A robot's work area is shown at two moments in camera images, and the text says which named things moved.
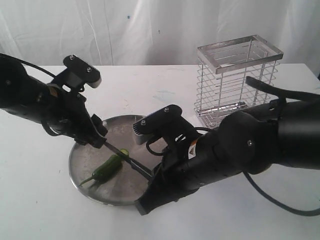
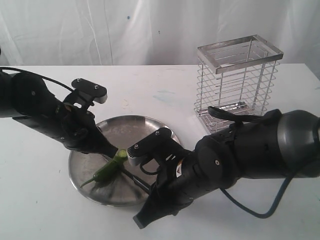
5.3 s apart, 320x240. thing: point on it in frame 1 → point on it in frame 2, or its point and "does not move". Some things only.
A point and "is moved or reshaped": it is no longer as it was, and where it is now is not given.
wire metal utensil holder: (222, 89) does not move
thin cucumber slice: (125, 151) does not move
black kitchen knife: (123, 154) is moved or reshaped
